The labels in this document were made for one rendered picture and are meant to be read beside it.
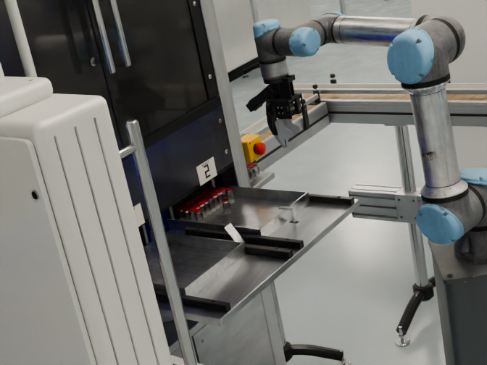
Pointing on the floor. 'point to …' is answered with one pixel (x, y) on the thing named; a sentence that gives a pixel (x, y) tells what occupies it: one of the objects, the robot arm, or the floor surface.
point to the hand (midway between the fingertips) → (282, 143)
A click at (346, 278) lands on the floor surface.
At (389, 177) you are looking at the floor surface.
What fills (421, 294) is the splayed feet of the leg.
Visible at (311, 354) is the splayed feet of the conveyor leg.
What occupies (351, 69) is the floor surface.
